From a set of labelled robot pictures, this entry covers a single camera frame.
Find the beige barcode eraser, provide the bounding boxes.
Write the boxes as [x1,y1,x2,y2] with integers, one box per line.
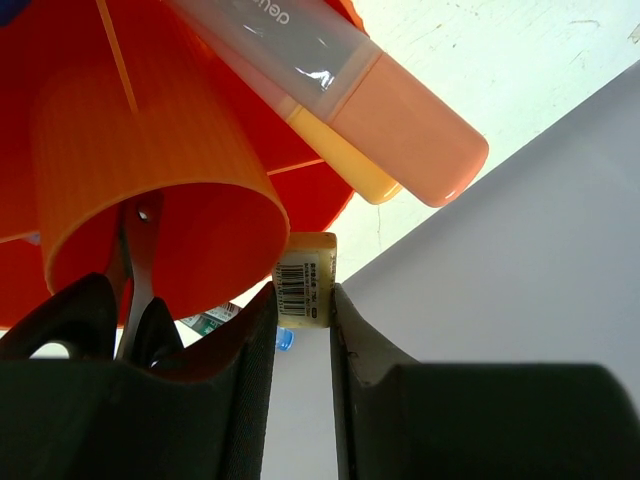
[272,232,337,329]

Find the yellow cap highlighter marker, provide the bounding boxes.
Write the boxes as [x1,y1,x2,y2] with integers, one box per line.
[239,64,404,206]

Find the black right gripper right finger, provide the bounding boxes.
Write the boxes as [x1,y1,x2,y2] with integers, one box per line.
[330,287,639,479]

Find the orange round desk organizer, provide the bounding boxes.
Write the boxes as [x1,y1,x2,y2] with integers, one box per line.
[1,1,353,329]

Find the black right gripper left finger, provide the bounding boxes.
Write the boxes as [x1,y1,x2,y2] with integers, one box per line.
[1,280,277,479]

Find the orange cap highlighter marker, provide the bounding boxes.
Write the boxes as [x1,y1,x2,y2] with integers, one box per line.
[172,1,489,207]

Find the black handled scissors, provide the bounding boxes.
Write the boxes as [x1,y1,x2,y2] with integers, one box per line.
[1,191,184,369]

